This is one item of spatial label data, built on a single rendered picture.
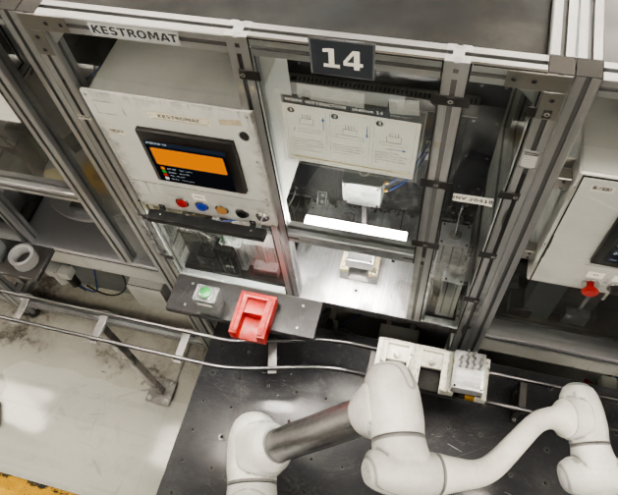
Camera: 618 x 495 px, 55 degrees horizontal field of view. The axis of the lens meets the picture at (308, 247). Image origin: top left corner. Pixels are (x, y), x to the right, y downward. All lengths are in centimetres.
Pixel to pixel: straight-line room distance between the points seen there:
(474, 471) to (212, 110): 104
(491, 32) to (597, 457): 111
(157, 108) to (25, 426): 216
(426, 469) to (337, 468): 69
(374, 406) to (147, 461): 167
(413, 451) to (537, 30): 94
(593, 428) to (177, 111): 132
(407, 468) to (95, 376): 205
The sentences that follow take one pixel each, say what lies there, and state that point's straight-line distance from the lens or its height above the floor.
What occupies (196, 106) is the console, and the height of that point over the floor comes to 183.
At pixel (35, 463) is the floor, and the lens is 320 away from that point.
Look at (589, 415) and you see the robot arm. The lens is 180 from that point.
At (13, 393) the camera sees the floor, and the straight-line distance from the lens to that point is 337.
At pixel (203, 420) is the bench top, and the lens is 224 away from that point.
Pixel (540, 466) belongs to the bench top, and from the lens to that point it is 222.
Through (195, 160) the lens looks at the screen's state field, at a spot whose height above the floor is 166.
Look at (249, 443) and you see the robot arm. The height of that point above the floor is 95.
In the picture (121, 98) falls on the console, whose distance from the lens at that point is 147.
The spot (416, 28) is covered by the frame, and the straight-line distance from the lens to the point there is 122.
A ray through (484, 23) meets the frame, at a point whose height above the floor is 201.
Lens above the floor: 279
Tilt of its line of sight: 59 degrees down
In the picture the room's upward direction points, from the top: 9 degrees counter-clockwise
